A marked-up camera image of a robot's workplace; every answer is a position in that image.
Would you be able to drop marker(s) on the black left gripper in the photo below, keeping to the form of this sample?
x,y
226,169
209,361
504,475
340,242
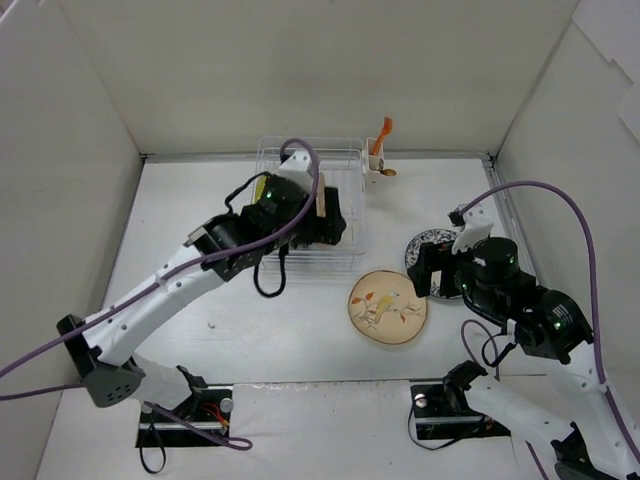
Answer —
x,y
329,220

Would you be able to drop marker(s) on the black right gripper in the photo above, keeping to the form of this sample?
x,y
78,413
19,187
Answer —
x,y
426,270

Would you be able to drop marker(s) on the black white patterned plate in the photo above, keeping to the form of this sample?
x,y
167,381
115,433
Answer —
x,y
411,256

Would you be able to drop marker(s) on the beige bird plate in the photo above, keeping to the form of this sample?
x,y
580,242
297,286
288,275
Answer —
x,y
320,197
384,307

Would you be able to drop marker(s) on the green polka dot plate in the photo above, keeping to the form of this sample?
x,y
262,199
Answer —
x,y
259,187

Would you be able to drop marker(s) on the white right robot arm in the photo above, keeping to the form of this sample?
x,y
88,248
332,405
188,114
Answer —
x,y
599,439

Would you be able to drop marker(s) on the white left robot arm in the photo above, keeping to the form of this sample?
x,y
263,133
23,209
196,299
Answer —
x,y
103,346

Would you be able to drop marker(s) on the white cutlery holder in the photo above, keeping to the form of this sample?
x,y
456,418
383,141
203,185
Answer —
x,y
374,163

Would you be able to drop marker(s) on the orange plastic fork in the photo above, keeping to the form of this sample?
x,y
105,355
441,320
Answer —
x,y
384,132

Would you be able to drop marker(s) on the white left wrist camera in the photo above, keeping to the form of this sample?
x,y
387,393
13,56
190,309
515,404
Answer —
x,y
296,167

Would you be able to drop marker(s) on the white wire dish rack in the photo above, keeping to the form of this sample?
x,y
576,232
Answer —
x,y
342,166

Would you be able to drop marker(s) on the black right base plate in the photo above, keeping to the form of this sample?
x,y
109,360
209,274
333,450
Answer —
x,y
433,419

